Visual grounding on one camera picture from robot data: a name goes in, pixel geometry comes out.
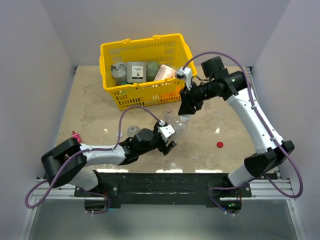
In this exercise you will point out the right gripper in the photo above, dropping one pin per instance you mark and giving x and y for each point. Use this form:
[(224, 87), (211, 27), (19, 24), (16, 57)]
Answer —
[(186, 108)]

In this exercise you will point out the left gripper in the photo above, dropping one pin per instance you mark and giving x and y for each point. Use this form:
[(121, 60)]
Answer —
[(163, 142)]

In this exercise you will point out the white bottle cap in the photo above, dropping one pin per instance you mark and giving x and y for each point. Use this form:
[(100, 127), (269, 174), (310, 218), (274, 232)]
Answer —
[(185, 118)]

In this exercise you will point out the large clear square bottle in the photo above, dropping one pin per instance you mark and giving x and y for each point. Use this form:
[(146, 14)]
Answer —
[(179, 126)]

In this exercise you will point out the red label water bottle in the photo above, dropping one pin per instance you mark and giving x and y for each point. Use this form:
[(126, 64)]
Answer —
[(168, 113)]

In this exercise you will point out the red bottle cap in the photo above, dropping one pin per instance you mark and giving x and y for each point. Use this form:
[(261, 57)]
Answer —
[(219, 144)]

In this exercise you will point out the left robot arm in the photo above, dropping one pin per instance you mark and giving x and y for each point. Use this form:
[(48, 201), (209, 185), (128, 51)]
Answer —
[(67, 163)]

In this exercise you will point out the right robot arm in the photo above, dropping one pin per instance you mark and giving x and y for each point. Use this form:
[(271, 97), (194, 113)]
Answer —
[(270, 147)]

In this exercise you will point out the blue label water bottle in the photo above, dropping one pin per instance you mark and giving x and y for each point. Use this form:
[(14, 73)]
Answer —
[(132, 130)]

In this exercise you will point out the small clear bottle cap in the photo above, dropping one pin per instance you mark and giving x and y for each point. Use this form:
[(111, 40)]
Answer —
[(119, 134)]

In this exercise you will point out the orange item in basket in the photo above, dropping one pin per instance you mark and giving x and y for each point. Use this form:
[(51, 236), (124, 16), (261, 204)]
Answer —
[(172, 96)]

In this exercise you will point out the pink printed package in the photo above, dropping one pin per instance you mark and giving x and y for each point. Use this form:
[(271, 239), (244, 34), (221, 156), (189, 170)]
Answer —
[(165, 72)]

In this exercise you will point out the green round vegetable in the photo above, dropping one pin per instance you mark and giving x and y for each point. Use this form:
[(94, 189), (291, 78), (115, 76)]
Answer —
[(152, 69)]

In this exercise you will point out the yellow plastic basket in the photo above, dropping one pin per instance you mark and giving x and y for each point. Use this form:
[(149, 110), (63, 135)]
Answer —
[(170, 50)]

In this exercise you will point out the grey box with label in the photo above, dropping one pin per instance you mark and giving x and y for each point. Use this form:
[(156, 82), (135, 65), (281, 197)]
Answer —
[(136, 72)]

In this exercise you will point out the grey crumpled can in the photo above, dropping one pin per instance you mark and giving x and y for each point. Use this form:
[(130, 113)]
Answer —
[(119, 73)]

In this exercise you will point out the pink snack packet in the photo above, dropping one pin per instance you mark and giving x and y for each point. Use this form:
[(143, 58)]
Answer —
[(76, 136)]

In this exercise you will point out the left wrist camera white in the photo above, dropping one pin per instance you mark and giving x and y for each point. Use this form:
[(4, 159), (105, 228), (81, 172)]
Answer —
[(166, 130)]

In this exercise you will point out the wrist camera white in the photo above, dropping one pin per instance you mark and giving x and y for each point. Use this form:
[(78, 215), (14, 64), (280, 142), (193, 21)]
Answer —
[(186, 75), (166, 130)]

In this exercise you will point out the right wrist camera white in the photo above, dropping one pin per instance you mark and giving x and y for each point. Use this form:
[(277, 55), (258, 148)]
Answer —
[(186, 75)]

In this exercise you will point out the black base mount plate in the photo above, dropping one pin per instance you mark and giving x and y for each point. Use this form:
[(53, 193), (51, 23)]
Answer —
[(166, 189)]

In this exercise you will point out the aluminium frame rail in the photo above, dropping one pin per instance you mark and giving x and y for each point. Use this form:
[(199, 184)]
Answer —
[(92, 112)]

